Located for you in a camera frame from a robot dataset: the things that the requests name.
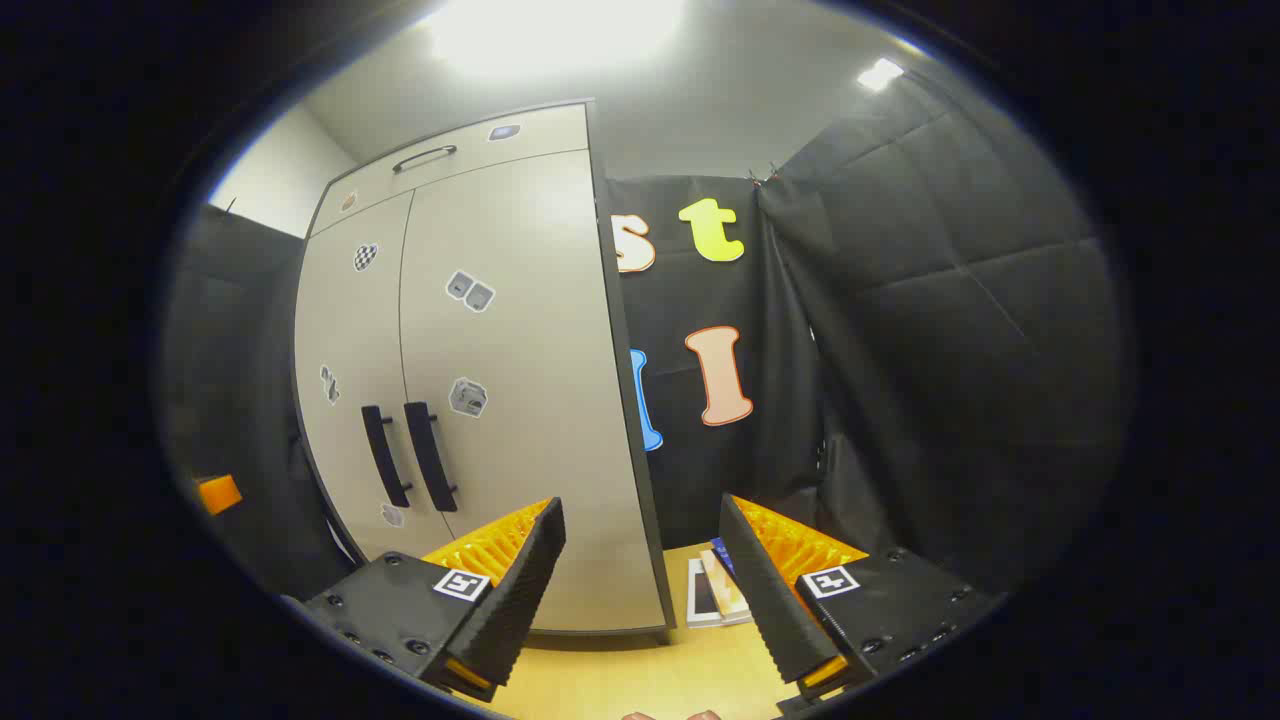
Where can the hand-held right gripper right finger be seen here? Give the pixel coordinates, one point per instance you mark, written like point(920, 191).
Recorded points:
point(765, 600)

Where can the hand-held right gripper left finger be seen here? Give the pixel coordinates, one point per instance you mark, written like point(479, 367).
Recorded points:
point(520, 600)

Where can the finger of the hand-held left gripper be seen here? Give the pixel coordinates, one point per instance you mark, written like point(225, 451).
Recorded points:
point(218, 494)

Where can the grey shoe cabinet door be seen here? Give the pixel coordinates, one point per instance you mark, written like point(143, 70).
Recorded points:
point(350, 330)
point(520, 320)

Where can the grey double-door shoe cabinet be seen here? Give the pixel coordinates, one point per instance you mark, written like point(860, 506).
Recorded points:
point(624, 400)

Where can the grey cabinet drawer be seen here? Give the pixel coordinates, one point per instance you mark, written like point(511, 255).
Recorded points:
point(470, 165)

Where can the blue book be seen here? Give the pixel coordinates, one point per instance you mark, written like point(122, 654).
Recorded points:
point(722, 553)

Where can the white booklet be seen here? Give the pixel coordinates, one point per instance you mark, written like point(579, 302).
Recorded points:
point(700, 600)

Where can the black backdrop cloth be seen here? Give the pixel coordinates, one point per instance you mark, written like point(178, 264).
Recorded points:
point(950, 300)

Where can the small ceiling light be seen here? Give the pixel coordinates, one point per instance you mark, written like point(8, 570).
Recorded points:
point(880, 74)

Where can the long ceiling light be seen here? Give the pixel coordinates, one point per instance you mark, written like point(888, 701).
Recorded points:
point(555, 30)

